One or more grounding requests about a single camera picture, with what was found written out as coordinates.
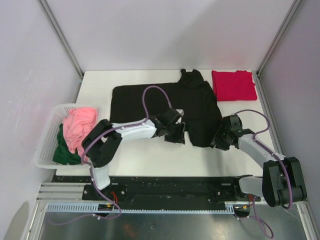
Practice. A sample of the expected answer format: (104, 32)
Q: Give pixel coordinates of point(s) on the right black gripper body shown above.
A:
(224, 144)

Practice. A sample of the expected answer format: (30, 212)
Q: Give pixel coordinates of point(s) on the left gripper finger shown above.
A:
(181, 126)
(173, 137)

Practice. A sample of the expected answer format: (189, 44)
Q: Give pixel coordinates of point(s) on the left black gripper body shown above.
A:
(167, 126)

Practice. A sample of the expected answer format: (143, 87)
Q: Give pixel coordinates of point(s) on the black t-shirt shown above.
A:
(191, 93)

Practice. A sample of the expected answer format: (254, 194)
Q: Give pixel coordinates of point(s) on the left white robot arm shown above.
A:
(101, 144)

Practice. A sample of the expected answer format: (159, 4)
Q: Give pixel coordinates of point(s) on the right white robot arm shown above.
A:
(282, 181)

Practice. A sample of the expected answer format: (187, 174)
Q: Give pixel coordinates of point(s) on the folded red t-shirt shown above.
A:
(234, 86)

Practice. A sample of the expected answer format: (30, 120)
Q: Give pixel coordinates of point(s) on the pink t-shirt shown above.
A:
(77, 125)

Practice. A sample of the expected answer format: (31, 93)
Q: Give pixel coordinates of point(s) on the green t-shirt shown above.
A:
(62, 155)

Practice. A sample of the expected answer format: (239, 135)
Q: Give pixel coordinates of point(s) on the white plastic basket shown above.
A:
(48, 143)

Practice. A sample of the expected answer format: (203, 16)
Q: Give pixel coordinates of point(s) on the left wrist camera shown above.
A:
(180, 111)

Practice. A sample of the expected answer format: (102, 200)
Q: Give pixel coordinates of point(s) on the right aluminium frame post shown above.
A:
(288, 19)

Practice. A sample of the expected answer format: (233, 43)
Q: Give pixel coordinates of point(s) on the aluminium frame post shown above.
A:
(288, 19)
(50, 16)

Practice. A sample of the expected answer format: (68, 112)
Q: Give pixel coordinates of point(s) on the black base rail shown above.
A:
(174, 194)

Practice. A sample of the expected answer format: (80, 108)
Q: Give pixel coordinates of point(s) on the left aluminium frame post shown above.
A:
(50, 16)

